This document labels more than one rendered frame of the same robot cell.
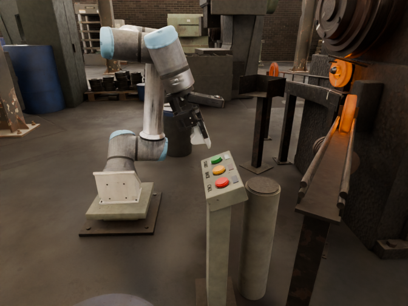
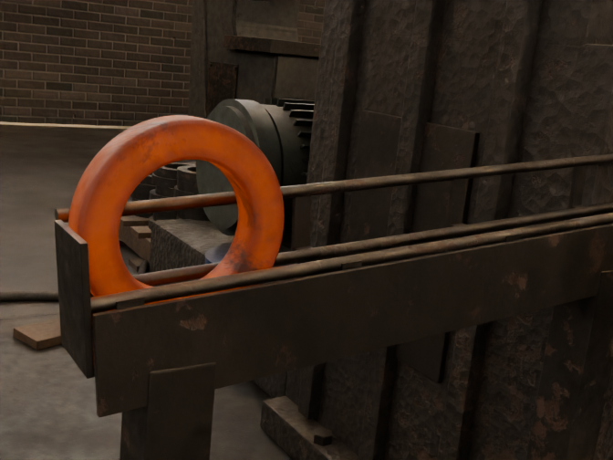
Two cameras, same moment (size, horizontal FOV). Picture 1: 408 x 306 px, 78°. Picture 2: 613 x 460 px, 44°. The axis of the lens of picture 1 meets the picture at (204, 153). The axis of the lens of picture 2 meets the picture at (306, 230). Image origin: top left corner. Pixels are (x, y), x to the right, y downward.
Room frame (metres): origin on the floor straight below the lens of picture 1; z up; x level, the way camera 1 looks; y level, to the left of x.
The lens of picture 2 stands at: (2.73, -0.07, 0.82)
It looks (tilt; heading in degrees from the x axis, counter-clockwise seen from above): 13 degrees down; 241
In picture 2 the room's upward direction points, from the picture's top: 6 degrees clockwise
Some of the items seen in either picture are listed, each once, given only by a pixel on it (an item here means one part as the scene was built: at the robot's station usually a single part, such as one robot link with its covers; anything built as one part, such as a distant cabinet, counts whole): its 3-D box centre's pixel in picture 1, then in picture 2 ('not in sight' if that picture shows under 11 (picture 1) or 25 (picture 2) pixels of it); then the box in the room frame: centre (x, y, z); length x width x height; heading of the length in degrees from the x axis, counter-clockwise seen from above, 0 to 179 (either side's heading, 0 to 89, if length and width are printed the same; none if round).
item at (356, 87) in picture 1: (362, 106); not in sight; (1.20, -0.76, 0.68); 0.11 x 0.08 x 0.24; 94
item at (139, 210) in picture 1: (123, 199); not in sight; (1.26, 0.48, 0.10); 0.32 x 0.32 x 0.04; 2
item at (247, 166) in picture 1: (257, 124); not in sight; (1.89, -0.42, 0.36); 0.26 x 0.20 x 0.72; 39
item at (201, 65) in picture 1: (194, 78); not in sight; (4.12, 0.15, 0.39); 1.03 x 0.83 x 0.79; 98
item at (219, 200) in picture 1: (217, 241); not in sight; (0.70, -0.05, 0.31); 0.24 x 0.16 x 0.62; 4
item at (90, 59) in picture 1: (104, 35); not in sight; (10.59, 3.76, 1.03); 1.54 x 0.94 x 2.05; 94
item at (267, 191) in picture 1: (256, 241); not in sight; (0.75, -0.20, 0.26); 0.12 x 0.12 x 0.52
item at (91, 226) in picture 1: (124, 207); not in sight; (1.26, 0.48, 0.04); 0.40 x 0.40 x 0.08; 2
